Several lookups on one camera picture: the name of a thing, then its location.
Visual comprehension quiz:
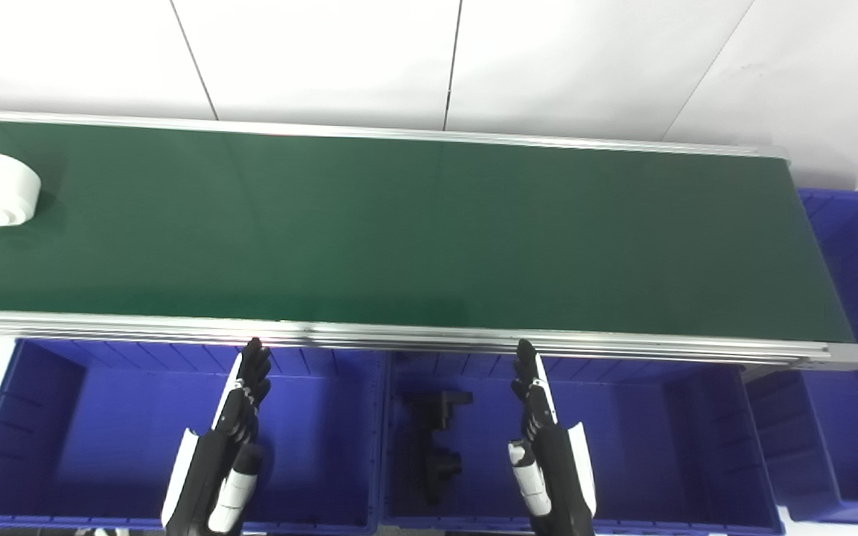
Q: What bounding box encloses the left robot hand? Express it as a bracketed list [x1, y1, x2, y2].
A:
[161, 337, 273, 536]

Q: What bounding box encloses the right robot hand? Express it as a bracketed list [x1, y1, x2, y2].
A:
[507, 339, 598, 536]

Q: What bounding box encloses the blue bin with black part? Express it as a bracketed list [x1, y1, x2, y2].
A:
[381, 350, 784, 536]

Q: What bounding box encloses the empty blue plastic bin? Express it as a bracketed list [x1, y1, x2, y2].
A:
[0, 339, 387, 534]

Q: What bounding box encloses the green conveyor belt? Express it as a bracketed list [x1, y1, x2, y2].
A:
[0, 119, 856, 345]
[0, 109, 858, 371]

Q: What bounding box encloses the black bracket part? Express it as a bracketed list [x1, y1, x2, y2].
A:
[401, 390, 474, 508]

